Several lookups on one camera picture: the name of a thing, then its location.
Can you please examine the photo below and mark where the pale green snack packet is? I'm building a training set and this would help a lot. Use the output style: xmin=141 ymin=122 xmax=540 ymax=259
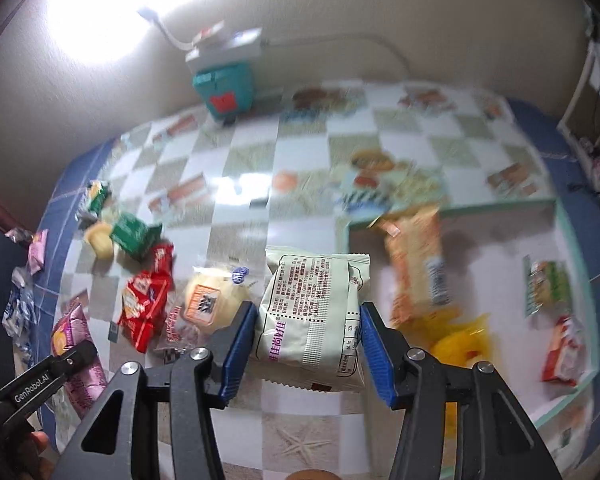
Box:
xmin=251 ymin=246 xmax=370 ymax=392

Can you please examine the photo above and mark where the white tray teal rim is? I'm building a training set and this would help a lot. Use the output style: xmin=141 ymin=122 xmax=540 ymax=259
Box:
xmin=345 ymin=196 xmax=598 ymax=478

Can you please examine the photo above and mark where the small pink wrapper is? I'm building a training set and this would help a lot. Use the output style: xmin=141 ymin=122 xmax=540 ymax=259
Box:
xmin=27 ymin=230 xmax=48 ymax=275

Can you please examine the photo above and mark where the white power strip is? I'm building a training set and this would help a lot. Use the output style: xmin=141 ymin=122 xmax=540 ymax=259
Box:
xmin=185 ymin=21 xmax=263 ymax=70

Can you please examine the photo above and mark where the checkered food-print table mat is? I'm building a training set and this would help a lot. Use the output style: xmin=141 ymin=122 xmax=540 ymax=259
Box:
xmin=54 ymin=81 xmax=564 ymax=374

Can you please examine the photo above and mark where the teal box with red sticker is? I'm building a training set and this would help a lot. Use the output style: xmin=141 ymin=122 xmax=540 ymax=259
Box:
xmin=192 ymin=62 xmax=254 ymax=120

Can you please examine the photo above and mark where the blue plaid tablecloth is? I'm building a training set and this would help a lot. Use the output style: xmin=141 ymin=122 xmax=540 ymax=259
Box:
xmin=32 ymin=99 xmax=600 ymax=455

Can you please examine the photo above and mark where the green striped biscuit packet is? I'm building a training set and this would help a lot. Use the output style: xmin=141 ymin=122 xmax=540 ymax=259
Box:
xmin=524 ymin=256 xmax=572 ymax=318

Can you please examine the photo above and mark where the small green yellow packet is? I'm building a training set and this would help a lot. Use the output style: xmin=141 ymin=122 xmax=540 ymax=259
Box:
xmin=80 ymin=180 xmax=110 ymax=218

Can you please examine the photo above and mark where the white power cable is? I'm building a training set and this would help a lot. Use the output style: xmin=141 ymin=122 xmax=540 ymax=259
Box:
xmin=264 ymin=32 xmax=414 ymax=79

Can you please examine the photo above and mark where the round bun clear wrapper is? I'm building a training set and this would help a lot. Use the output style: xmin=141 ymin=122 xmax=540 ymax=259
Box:
xmin=161 ymin=266 xmax=251 ymax=351

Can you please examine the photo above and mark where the pink snack packet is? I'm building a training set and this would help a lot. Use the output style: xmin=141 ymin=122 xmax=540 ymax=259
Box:
xmin=50 ymin=298 xmax=107 ymax=418

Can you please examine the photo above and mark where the orange snack packet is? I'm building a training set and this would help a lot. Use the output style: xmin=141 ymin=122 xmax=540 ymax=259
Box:
xmin=373 ymin=206 xmax=451 ymax=327

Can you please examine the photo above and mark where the white shelf rack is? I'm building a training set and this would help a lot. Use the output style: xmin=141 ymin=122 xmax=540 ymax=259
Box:
xmin=558 ymin=33 xmax=600 ymax=196

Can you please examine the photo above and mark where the yellow snack packet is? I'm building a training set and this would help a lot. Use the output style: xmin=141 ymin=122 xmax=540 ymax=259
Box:
xmin=404 ymin=309 xmax=491 ymax=438

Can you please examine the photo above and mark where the large red snack packet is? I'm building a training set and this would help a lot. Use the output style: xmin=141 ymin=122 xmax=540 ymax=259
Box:
xmin=118 ymin=242 xmax=174 ymax=353

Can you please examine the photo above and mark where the red white biscuit packet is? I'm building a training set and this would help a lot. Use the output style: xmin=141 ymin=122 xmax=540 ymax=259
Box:
xmin=541 ymin=315 xmax=586 ymax=387

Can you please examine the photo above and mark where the dark green snack packet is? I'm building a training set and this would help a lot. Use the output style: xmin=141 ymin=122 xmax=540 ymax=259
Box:
xmin=110 ymin=211 xmax=162 ymax=260

